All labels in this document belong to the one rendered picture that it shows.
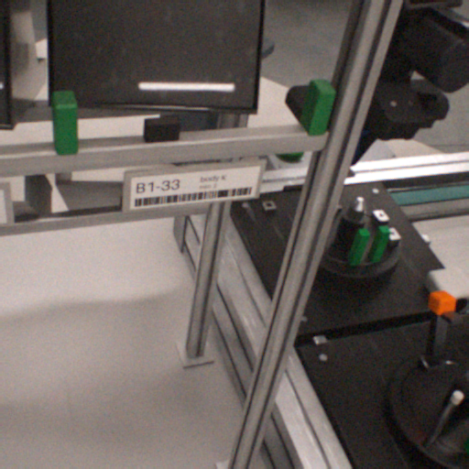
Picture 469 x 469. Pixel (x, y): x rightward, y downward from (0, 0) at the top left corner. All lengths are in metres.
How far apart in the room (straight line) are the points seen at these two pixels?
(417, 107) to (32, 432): 0.54
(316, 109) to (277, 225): 0.48
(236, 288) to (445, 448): 0.29
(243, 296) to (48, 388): 0.25
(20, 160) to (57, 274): 0.57
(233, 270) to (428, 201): 0.36
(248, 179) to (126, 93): 0.09
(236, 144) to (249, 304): 0.40
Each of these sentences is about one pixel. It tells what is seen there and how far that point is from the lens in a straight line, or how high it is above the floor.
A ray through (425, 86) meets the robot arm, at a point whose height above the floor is 1.17.
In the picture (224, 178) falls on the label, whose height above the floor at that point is 1.29.
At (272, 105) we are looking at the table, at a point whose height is 0.86.
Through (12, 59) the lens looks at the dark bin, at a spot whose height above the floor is 1.34.
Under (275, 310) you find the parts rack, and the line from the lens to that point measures 0.54.
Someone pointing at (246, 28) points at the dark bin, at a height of 1.35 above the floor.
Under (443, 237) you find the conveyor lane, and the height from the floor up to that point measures 0.92.
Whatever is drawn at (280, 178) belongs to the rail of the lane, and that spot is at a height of 0.96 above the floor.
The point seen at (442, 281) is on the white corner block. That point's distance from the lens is 0.84.
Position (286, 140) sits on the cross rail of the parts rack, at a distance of 0.41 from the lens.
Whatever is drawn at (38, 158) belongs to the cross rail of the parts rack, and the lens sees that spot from 0.38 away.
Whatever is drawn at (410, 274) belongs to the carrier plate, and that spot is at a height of 0.97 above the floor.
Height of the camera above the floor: 1.53
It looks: 42 degrees down
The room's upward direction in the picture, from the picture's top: 11 degrees clockwise
